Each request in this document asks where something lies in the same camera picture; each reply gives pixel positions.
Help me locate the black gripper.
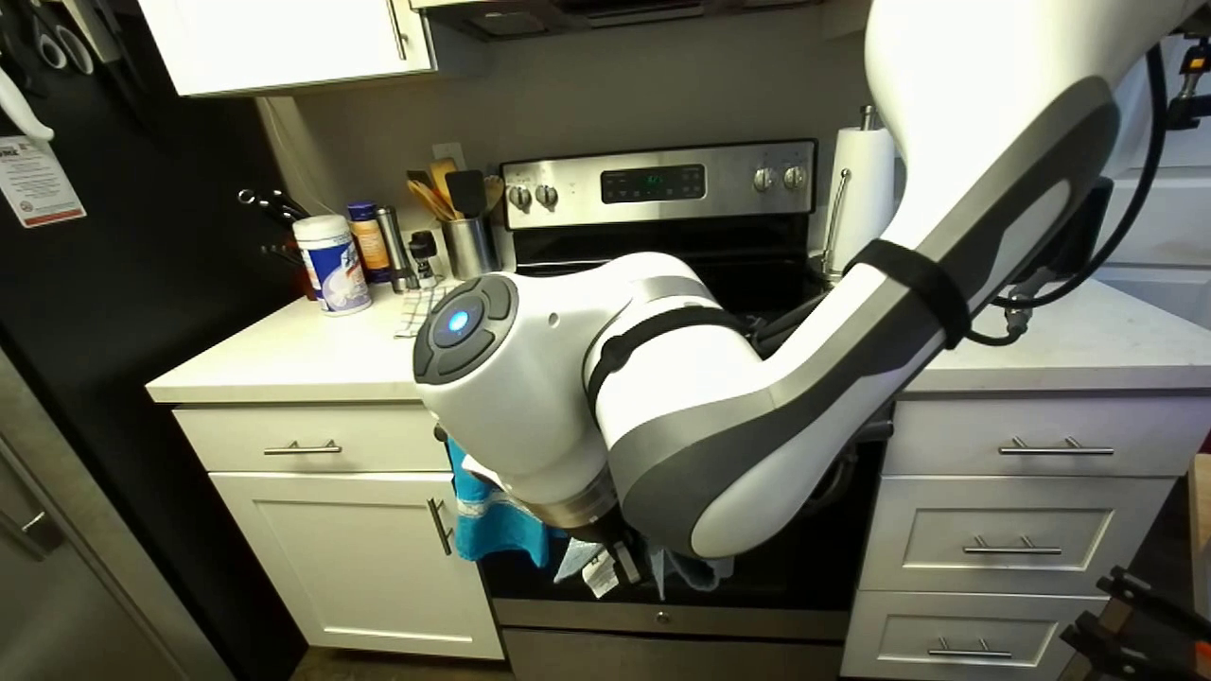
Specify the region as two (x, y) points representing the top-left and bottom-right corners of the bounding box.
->
(614, 527), (664, 593)

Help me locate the bright blue white-striped towel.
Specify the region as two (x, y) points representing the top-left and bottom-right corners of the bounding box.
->
(442, 433), (568, 570)

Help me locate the black glass-top stove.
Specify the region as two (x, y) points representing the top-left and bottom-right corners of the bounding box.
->
(422, 140), (899, 681)

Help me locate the white base cabinet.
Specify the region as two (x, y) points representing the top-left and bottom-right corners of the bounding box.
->
(169, 401), (508, 662)

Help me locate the metal utensil holder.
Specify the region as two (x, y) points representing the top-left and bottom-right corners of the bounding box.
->
(442, 212), (500, 284)

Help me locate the white three-drawer cabinet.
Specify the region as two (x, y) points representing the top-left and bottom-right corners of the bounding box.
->
(840, 391), (1211, 681)

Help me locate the black spatula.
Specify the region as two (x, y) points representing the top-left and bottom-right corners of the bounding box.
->
(446, 167), (491, 225)

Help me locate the brown spice bottle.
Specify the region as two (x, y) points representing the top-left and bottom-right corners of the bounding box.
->
(343, 200), (393, 284)

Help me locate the wooden spoon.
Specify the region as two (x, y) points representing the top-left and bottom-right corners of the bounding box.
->
(406, 159), (462, 229)

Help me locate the disinfecting wipes canister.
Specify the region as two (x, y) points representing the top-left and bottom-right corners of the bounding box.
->
(291, 208), (373, 316)

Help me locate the black red tool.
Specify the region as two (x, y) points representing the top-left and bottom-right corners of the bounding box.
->
(1054, 565), (1211, 681)

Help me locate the black countertop appliance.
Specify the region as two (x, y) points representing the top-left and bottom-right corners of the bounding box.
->
(1034, 173), (1115, 297)

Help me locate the stainless range hood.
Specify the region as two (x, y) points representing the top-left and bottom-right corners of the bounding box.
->
(413, 0), (875, 39)

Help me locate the black refrigerator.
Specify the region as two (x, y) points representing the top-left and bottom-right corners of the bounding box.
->
(0, 0), (315, 681)

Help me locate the white paper tag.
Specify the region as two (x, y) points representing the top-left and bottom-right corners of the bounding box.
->
(0, 131), (90, 235)

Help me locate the white wall cabinet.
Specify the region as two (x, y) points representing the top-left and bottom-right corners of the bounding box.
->
(131, 0), (442, 104)

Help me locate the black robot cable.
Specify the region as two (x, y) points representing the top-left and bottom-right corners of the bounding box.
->
(961, 43), (1169, 353)

